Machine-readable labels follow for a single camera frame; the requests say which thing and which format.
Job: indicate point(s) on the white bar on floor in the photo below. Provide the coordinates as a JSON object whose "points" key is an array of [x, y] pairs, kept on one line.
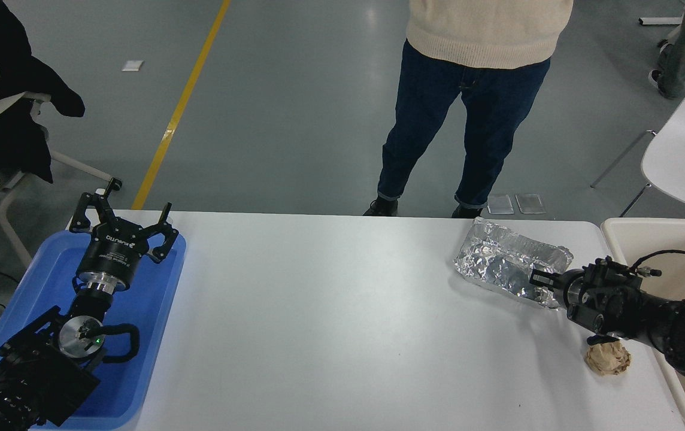
{"points": [[660, 21]]}

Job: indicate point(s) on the large pale bin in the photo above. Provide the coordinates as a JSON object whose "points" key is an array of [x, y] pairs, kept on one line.
{"points": [[648, 239]]}

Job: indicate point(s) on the standing person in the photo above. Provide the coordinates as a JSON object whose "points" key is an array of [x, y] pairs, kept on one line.
{"points": [[474, 102]]}

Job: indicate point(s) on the white office chair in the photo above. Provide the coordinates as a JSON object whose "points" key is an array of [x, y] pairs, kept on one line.
{"points": [[13, 203]]}

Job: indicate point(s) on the crumpled tan paper ball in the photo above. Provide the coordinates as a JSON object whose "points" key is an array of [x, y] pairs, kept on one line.
{"points": [[609, 359]]}

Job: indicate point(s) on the foil plate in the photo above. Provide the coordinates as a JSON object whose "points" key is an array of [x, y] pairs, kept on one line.
{"points": [[504, 260]]}

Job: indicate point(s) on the blue plastic tray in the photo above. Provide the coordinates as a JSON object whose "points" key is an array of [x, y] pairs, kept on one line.
{"points": [[151, 299]]}

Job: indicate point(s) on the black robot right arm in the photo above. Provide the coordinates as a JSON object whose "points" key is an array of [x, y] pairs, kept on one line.
{"points": [[672, 323]]}

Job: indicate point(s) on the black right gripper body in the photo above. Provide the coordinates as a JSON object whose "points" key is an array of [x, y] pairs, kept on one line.
{"points": [[573, 293]]}

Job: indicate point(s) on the white paper scrap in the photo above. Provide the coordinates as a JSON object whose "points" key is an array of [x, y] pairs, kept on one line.
{"points": [[133, 65]]}

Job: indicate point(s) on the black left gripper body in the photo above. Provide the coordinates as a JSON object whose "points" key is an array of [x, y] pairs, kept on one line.
{"points": [[109, 253]]}

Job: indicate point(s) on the clear rectangular floor plate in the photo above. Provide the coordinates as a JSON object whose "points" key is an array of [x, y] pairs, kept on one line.
{"points": [[530, 203], [502, 205]]}

